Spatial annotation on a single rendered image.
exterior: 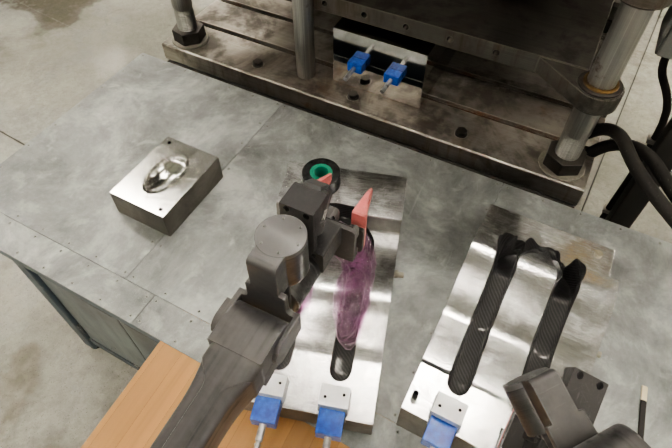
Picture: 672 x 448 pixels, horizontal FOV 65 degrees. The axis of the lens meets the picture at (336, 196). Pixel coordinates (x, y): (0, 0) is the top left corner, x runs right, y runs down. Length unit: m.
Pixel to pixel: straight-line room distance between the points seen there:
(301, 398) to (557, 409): 0.45
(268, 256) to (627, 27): 0.86
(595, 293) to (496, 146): 0.53
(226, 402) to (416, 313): 0.59
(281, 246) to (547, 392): 0.33
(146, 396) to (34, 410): 1.04
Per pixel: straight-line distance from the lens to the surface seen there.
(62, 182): 1.43
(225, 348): 0.58
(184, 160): 1.28
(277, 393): 0.93
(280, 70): 1.62
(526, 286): 1.02
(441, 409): 0.89
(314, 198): 0.58
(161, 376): 1.07
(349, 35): 1.46
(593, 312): 1.03
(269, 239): 0.56
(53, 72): 3.27
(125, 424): 1.06
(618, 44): 1.20
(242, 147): 1.37
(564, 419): 0.66
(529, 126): 1.52
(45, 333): 2.19
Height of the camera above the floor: 1.76
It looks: 50 degrees down
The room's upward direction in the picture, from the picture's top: straight up
